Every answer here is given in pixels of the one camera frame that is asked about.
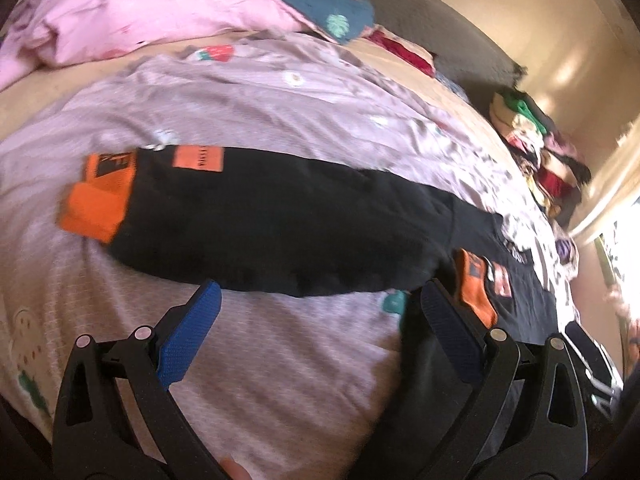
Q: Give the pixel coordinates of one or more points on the pink quilt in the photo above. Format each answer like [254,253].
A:
[150,10]

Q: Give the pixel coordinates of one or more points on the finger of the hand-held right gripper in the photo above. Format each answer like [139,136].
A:
[592,355]

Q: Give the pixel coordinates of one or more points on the purple strawberry printed blanket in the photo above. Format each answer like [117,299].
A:
[250,100]

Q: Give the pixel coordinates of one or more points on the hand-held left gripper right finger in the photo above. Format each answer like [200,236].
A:
[450,332]

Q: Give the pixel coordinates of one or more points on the blue leaf-print pillow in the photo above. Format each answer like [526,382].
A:
[320,5]

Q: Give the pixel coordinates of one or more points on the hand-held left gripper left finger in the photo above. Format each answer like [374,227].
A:
[192,335]

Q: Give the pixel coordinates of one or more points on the grey padded headboard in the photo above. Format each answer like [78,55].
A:
[450,25]

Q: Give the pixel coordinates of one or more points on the pile of folded clothes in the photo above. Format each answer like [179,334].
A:
[530,150]

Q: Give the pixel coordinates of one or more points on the black sweater with orange cuffs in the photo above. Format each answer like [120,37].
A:
[280,230]

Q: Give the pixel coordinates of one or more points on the floral basket with clothes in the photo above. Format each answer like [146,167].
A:
[566,252]

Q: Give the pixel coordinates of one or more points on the person's left hand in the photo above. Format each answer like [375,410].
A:
[235,469]

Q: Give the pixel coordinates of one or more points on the red folded cloth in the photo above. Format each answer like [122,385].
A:
[405,52]

